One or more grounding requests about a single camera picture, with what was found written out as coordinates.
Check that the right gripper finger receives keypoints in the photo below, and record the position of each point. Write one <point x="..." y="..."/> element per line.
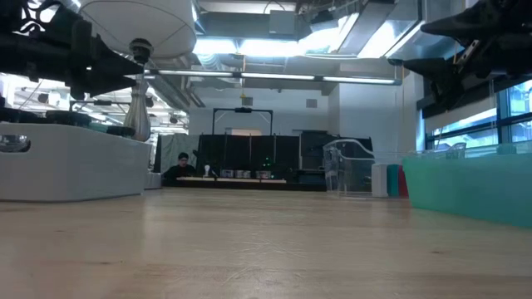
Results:
<point x="461" y="23"/>
<point x="438" y="76"/>

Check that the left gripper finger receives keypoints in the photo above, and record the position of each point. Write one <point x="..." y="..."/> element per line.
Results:
<point x="110" y="85"/>
<point x="118" y="62"/>

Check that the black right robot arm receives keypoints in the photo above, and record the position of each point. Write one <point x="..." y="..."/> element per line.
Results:
<point x="517" y="54"/>

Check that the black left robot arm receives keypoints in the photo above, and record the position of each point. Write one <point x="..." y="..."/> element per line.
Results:
<point x="29" y="54"/>

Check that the white shade table lamp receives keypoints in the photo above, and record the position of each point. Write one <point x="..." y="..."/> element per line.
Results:
<point x="141" y="21"/>

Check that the dark framed window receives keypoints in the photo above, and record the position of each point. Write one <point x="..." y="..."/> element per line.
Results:
<point x="505" y="120"/>

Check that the grey plastic bin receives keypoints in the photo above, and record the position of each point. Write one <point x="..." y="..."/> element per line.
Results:
<point x="70" y="166"/>

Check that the grey cloth cover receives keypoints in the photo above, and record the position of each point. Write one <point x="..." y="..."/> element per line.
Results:
<point x="174" y="151"/>

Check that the person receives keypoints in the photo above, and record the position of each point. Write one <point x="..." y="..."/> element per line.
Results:
<point x="180" y="168"/>

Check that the green translucent tray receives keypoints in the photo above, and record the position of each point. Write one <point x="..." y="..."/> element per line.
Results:
<point x="474" y="187"/>

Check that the clear plastic tray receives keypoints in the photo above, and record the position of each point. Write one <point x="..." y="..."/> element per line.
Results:
<point x="347" y="166"/>

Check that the black background cabinet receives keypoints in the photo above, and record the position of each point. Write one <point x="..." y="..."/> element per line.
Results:
<point x="313" y="151"/>

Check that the black partition panels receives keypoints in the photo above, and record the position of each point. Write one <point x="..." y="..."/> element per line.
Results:
<point x="249" y="151"/>

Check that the wooden background desk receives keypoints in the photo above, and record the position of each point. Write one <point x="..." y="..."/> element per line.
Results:
<point x="232" y="180"/>

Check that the long ceiling light strip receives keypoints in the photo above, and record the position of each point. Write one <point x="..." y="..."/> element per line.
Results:
<point x="274" y="76"/>

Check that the white ceiling air duct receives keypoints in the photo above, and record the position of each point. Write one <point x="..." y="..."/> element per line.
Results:
<point x="370" y="29"/>

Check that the black background gantry frame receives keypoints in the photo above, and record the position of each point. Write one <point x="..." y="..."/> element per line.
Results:
<point x="243" y="110"/>

